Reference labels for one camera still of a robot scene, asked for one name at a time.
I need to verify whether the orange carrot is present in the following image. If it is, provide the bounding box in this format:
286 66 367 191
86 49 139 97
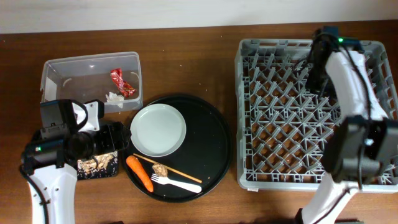
126 156 154 193

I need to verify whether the white tissue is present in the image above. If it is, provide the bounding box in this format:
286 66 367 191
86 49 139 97
105 92 124 109

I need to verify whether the grey plate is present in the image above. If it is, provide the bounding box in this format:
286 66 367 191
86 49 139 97
130 103 187 157

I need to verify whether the red snack wrapper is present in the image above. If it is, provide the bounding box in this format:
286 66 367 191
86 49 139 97
110 68 136 98

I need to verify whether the wooden chopstick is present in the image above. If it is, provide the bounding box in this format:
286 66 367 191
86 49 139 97
133 153 202 184

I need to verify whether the brown food scrap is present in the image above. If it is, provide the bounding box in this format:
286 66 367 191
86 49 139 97
152 164 168 177

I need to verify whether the white plastic fork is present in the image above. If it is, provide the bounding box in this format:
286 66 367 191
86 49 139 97
150 174 201 193

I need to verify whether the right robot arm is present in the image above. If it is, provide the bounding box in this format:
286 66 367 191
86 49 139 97
295 26 397 223

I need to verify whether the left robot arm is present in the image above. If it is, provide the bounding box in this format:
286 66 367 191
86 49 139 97
19 99 131 223

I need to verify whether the grey dishwasher rack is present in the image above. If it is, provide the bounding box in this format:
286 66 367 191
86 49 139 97
234 38 398 193

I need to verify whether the black rectangular tray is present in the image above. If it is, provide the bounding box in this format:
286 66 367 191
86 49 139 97
76 121 121 181

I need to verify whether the rice and nutshell scraps pile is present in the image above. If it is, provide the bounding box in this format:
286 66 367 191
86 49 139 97
77 151 119 180

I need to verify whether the clear plastic bin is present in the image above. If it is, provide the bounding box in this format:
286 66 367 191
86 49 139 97
40 52 143 113

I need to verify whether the round black tray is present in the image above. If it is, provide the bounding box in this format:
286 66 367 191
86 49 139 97
120 95 233 203

